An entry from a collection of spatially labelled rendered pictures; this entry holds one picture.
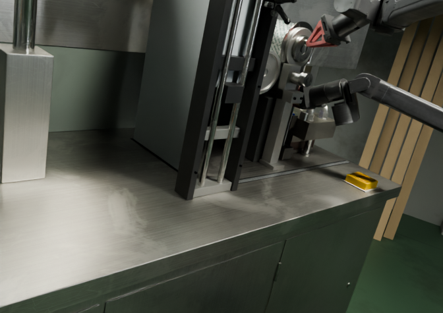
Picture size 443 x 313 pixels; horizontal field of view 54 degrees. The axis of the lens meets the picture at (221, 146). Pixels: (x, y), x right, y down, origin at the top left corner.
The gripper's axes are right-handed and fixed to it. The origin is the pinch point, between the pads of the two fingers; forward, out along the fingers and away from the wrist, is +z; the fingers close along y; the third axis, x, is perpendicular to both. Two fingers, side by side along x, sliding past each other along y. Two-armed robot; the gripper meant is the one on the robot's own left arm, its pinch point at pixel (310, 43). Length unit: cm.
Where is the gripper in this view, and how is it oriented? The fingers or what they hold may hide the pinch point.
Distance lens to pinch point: 127.6
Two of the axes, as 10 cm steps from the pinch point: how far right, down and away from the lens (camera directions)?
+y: 7.2, -0.2, 6.9
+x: -2.1, -9.6, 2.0
